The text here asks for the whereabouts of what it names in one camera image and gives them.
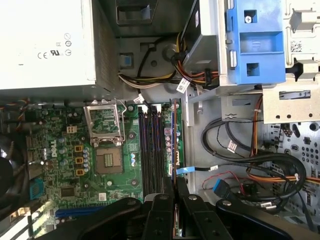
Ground blue expansion slot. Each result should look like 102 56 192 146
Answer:
54 206 106 218

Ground blue plastic drive latch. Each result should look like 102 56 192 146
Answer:
224 0 287 86

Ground wire locking lever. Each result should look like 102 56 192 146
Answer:
113 98 128 148

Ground CPU socket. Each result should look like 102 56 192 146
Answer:
94 147 125 176

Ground blue plug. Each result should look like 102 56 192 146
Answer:
214 178 232 201

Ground dark RAM stick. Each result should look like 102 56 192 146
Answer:
170 98 183 237

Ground thick black cable bundle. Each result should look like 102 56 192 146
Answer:
201 117 307 216

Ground grey power supply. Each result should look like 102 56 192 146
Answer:
0 0 118 98

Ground power supply wire bundle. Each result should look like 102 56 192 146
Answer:
117 71 181 90

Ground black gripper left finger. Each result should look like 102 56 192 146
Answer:
34 174 177 240

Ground green motherboard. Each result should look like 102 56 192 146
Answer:
0 98 187 240

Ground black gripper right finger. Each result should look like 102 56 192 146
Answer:
176 176 320 240

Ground black drive unit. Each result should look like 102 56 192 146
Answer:
179 0 204 66

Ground silver drive cage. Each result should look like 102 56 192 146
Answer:
184 0 320 126

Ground black PC case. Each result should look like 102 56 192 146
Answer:
109 0 320 240

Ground orange yellow red wire bundle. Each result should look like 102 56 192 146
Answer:
246 159 320 187

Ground thin red black wire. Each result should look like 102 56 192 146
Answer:
202 171 245 193

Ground yellow red drive wires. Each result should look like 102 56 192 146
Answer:
171 32 221 87

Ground metal socket cover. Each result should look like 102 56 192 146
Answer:
83 99 126 147

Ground black cooling fan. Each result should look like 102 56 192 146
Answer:
0 132 30 211

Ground black RAM slot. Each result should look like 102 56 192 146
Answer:
151 104 159 196
157 104 166 195
144 104 153 197
138 104 147 198

